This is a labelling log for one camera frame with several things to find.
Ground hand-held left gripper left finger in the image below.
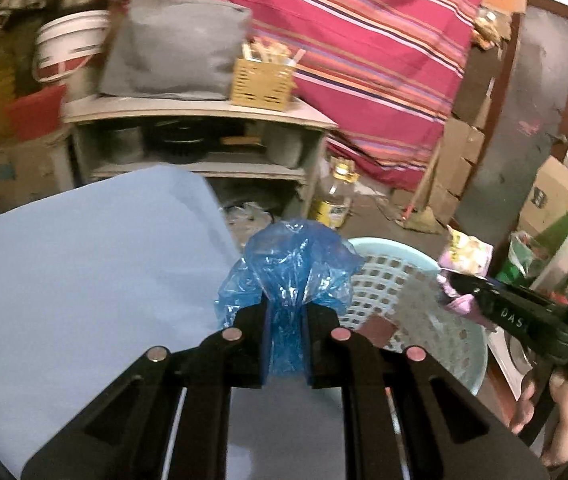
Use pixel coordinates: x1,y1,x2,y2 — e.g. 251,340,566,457
20,295,271,480

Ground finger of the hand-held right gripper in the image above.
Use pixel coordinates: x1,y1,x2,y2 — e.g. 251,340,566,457
445,270,568,340

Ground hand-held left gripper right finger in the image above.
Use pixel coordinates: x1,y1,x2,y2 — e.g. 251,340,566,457
301,301,550,480

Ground pink clear wrapper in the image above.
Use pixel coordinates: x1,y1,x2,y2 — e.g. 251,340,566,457
435,226,498,322

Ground blue plastic bag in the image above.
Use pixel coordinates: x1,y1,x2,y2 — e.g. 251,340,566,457
213,218,366,380

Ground light blue plastic basket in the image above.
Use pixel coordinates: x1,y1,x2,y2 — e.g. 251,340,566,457
314,236,489,397

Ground green plastic bag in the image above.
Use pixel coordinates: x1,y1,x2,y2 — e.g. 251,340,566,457
495,229,568,287

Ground printed cardboard box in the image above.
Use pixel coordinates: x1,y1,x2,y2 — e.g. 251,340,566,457
518,156,568,242

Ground straw broom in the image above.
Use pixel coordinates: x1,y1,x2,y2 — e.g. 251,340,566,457
403,132,442,234

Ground yellow label oil bottle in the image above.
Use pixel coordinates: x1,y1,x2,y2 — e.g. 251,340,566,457
310,156,361,229

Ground stacked cardboard pieces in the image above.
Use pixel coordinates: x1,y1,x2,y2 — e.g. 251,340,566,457
428,47,497,227

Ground dark door panel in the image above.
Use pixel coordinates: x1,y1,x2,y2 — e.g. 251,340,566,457
455,0,568,237

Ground black frying pan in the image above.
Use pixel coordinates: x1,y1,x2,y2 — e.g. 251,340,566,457
143,124,211,162

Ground small metal pot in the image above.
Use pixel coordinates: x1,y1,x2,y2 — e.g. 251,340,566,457
108,126,145,164

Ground grey wooden cabinet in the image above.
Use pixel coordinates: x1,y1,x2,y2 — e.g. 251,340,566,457
60,94,341,223

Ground yellow utensil holder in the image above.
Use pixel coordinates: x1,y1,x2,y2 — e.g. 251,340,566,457
228,41,305,112

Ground brown cardboard box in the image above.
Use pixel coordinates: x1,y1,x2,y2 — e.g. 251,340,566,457
0,134,74,202

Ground striped red blanket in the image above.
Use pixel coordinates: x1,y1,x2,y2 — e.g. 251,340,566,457
116,0,490,177

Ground red flat board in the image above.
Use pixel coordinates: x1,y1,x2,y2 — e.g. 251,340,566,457
5,84,68,142

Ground white plastic bucket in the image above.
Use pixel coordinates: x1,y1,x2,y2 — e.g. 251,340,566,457
30,9,111,84

